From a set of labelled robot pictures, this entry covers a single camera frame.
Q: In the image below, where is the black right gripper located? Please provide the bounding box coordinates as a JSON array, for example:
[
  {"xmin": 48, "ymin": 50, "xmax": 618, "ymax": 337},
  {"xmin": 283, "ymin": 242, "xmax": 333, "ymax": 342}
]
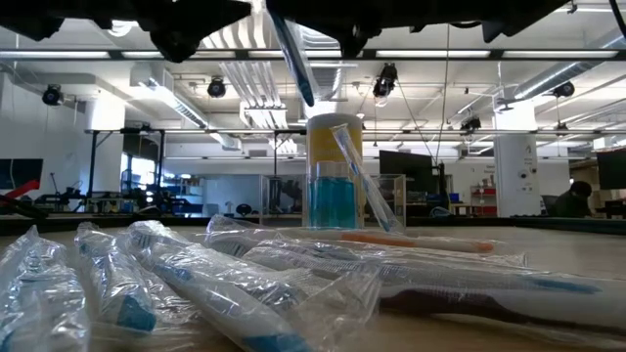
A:
[{"xmin": 291, "ymin": 0, "xmax": 422, "ymax": 60}]

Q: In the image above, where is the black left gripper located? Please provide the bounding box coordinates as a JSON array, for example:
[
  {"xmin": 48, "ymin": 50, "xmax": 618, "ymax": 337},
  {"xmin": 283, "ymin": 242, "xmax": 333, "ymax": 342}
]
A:
[{"xmin": 112, "ymin": 0, "xmax": 253, "ymax": 64}]

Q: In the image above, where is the blue mouthwash bottle white cap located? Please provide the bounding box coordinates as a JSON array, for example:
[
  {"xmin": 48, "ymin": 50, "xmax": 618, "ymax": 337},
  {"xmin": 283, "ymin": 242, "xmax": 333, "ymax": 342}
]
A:
[
  {"xmin": 308, "ymin": 160, "xmax": 335, "ymax": 230},
  {"xmin": 333, "ymin": 163, "xmax": 358, "ymax": 230}
]

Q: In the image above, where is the orange white toothbrush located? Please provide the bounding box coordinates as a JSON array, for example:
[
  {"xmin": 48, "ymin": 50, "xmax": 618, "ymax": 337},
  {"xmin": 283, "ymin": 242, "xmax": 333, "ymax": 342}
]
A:
[{"xmin": 273, "ymin": 228, "xmax": 496, "ymax": 256}]

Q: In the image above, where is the rig light bar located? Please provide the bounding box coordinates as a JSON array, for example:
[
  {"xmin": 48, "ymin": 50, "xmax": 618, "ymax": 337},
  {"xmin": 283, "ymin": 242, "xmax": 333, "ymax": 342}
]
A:
[{"xmin": 0, "ymin": 47, "xmax": 621, "ymax": 62}]

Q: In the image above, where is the yellow canister white lid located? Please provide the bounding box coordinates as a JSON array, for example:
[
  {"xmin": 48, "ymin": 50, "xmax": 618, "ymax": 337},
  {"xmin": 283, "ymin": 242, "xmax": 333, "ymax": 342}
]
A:
[{"xmin": 306, "ymin": 112, "xmax": 364, "ymax": 231}]

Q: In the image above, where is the black monitor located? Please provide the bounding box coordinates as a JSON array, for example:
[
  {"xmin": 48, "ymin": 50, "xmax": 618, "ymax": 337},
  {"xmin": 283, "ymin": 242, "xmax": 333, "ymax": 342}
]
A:
[
  {"xmin": 596, "ymin": 149, "xmax": 626, "ymax": 191},
  {"xmin": 0, "ymin": 157, "xmax": 44, "ymax": 191},
  {"xmin": 379, "ymin": 150, "xmax": 434, "ymax": 195}
]

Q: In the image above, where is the clear acrylic organizer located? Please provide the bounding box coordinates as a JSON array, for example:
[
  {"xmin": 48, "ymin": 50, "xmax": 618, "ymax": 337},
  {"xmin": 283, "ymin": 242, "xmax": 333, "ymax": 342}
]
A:
[{"xmin": 258, "ymin": 173, "xmax": 407, "ymax": 234}]

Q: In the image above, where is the white pillar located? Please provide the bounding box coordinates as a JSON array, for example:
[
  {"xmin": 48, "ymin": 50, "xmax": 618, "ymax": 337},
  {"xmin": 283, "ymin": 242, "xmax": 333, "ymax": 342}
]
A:
[{"xmin": 493, "ymin": 134, "xmax": 542, "ymax": 219}]

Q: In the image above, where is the red shelf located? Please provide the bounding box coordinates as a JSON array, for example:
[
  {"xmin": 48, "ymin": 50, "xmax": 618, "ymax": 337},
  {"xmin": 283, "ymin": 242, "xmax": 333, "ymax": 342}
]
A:
[{"xmin": 469, "ymin": 184, "xmax": 498, "ymax": 217}]

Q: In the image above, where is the red bar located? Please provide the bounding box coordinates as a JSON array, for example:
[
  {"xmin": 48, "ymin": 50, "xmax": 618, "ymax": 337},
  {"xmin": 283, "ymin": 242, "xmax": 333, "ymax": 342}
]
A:
[{"xmin": 0, "ymin": 178, "xmax": 43, "ymax": 202}]

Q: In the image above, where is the person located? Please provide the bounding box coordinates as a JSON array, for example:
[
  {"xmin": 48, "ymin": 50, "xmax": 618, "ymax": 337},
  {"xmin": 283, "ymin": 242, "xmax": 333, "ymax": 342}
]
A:
[{"xmin": 551, "ymin": 179, "xmax": 596, "ymax": 219}]

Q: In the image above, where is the silver ventilation duct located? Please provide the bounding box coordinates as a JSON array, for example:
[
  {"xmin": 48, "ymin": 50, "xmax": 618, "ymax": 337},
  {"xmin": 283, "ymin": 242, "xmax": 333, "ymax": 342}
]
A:
[
  {"xmin": 291, "ymin": 19, "xmax": 361, "ymax": 102},
  {"xmin": 512, "ymin": 26, "xmax": 626, "ymax": 102}
]

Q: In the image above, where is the black background rig frame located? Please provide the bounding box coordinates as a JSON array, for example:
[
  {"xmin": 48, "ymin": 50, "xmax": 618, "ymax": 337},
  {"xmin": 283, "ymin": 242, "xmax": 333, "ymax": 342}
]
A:
[{"xmin": 85, "ymin": 126, "xmax": 167, "ymax": 214}]

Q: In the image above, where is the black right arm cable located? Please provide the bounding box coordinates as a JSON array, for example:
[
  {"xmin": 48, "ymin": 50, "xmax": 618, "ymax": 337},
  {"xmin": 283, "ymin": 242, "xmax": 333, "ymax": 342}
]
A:
[{"xmin": 607, "ymin": 0, "xmax": 626, "ymax": 41}]

